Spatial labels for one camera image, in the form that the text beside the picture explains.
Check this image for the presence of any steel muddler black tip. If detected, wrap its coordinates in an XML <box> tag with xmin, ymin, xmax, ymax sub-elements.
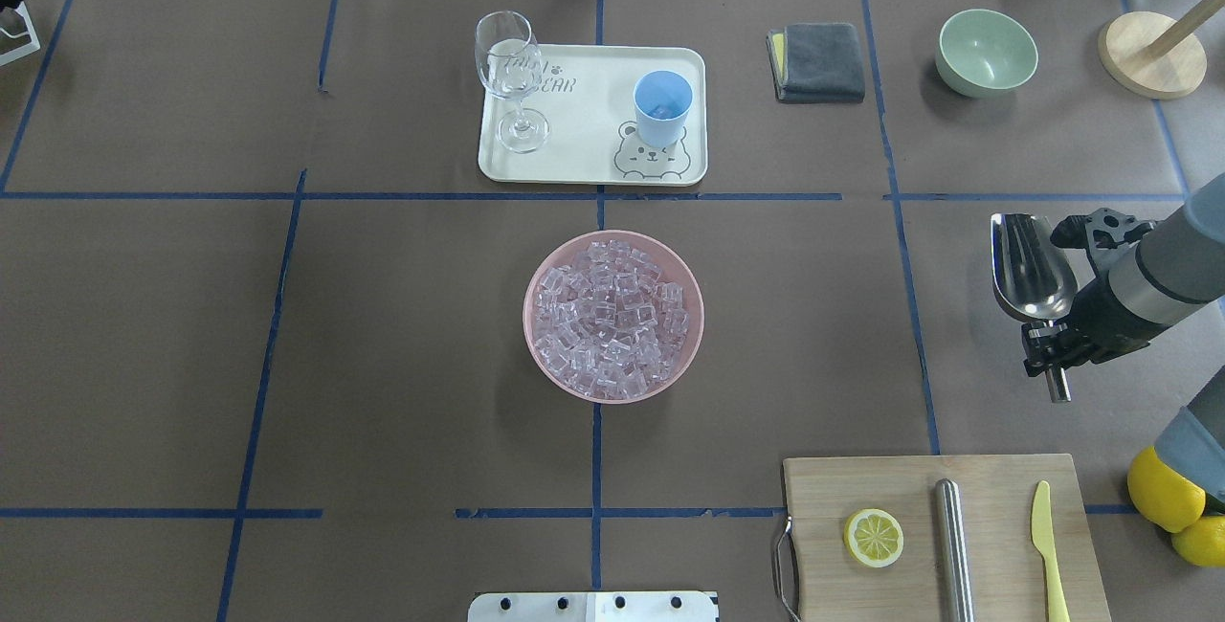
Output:
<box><xmin>935</xmin><ymin>478</ymin><xmax>976</xmax><ymax>621</ymax></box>

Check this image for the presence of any clear wine glass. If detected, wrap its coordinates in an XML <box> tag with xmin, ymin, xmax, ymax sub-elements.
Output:
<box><xmin>474</xmin><ymin>11</ymin><xmax>550</xmax><ymax>154</ymax></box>

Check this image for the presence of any grey folded cloth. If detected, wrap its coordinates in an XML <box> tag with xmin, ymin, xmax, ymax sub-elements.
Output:
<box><xmin>768</xmin><ymin>23</ymin><xmax>865</xmax><ymax>103</ymax></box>

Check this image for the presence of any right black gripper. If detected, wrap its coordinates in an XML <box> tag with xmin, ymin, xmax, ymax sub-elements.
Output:
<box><xmin>1022</xmin><ymin>208</ymin><xmax>1159</xmax><ymax>377</ymax></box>

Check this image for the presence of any green bowl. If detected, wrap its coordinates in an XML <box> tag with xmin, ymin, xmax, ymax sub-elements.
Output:
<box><xmin>936</xmin><ymin>9</ymin><xmax>1038</xmax><ymax>99</ymax></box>

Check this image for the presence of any wooden cutting board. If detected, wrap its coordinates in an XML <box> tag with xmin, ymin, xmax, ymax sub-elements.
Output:
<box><xmin>783</xmin><ymin>454</ymin><xmax>1111</xmax><ymax>621</ymax></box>

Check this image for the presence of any clear ice cubes pile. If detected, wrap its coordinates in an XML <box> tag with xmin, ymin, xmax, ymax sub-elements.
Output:
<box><xmin>532</xmin><ymin>239</ymin><xmax>690</xmax><ymax>399</ymax></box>

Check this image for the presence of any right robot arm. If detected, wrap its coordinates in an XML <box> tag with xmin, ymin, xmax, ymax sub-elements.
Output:
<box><xmin>991</xmin><ymin>180</ymin><xmax>1224</xmax><ymax>402</ymax></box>

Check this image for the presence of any wooden cup stand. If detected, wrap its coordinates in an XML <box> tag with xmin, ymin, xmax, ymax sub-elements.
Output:
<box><xmin>1098</xmin><ymin>0</ymin><xmax>1224</xmax><ymax>100</ymax></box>

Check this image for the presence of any yellow lemon round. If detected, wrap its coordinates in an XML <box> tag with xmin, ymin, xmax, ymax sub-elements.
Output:
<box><xmin>1127</xmin><ymin>446</ymin><xmax>1205</xmax><ymax>534</ymax></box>

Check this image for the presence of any yellow lemon upper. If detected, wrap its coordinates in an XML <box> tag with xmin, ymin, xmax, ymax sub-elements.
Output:
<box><xmin>1169</xmin><ymin>514</ymin><xmax>1225</xmax><ymax>568</ymax></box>

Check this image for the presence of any yellow plastic knife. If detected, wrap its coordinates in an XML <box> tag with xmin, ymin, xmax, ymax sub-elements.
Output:
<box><xmin>1030</xmin><ymin>479</ymin><xmax>1071</xmax><ymax>622</ymax></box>

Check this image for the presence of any pink bowl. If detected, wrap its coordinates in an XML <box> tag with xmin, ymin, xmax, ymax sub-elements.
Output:
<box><xmin>523</xmin><ymin>230</ymin><xmax>706</xmax><ymax>405</ymax></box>

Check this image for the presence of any light blue cup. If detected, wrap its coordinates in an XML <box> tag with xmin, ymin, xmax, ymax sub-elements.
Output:
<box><xmin>632</xmin><ymin>70</ymin><xmax>693</xmax><ymax>148</ymax></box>

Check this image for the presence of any lemon half slice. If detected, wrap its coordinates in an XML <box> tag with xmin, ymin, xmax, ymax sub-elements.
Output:
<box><xmin>843</xmin><ymin>508</ymin><xmax>905</xmax><ymax>568</ymax></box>

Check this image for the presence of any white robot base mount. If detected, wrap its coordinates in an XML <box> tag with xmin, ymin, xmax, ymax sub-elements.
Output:
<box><xmin>467</xmin><ymin>590</ymin><xmax>722</xmax><ymax>621</ymax></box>

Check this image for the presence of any white wire rack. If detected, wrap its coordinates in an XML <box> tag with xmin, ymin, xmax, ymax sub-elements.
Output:
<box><xmin>0</xmin><ymin>0</ymin><xmax>42</xmax><ymax>65</ymax></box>

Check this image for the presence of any cream bear tray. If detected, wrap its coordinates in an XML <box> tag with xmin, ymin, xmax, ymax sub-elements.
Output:
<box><xmin>478</xmin><ymin>45</ymin><xmax>708</xmax><ymax>187</ymax></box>

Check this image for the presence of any metal ice scoop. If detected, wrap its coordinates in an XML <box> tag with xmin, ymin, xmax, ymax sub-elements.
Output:
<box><xmin>991</xmin><ymin>212</ymin><xmax>1080</xmax><ymax>404</ymax></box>

